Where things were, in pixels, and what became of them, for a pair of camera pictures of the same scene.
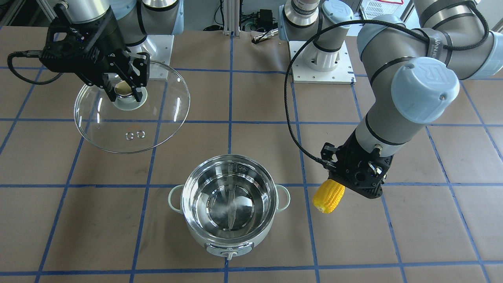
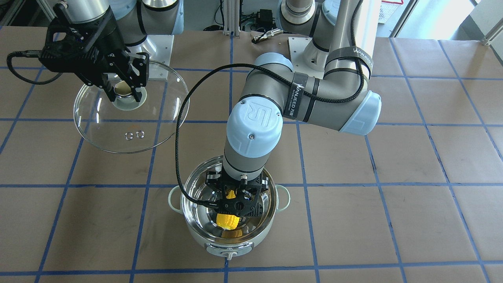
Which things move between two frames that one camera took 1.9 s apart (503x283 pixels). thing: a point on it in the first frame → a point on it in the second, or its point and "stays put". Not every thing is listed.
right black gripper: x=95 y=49 stays put
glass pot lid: x=127 y=125 stays put
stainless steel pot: x=230 y=202 stays put
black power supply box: x=265 y=18 stays put
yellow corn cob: x=327 y=195 → x=228 y=221
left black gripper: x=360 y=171 → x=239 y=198
